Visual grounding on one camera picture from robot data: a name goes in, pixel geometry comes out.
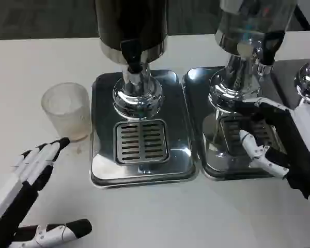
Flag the clear tank drink dispenser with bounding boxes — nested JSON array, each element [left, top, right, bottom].
[[208, 0, 298, 113]]

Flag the slotted steel drip grid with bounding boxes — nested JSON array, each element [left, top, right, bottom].
[[219, 116, 287, 153], [113, 119, 171, 165]]

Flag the dark tank drink dispenser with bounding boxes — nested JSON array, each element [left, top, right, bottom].
[[94, 0, 169, 120]]

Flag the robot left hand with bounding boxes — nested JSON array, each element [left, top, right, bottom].
[[0, 136, 93, 248]]

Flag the black tap lever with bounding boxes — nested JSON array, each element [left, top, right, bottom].
[[262, 30, 286, 67], [120, 40, 143, 73]]

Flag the steel drip tray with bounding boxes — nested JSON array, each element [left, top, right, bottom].
[[89, 69, 197, 190], [182, 67, 295, 181], [271, 59, 310, 111]]

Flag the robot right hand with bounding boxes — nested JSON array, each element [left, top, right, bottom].
[[239, 99, 310, 201]]

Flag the black metal rod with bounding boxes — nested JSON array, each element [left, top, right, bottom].
[[294, 0, 310, 30]]

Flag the clear ribbed glass cup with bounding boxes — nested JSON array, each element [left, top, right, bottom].
[[41, 82, 93, 142]]

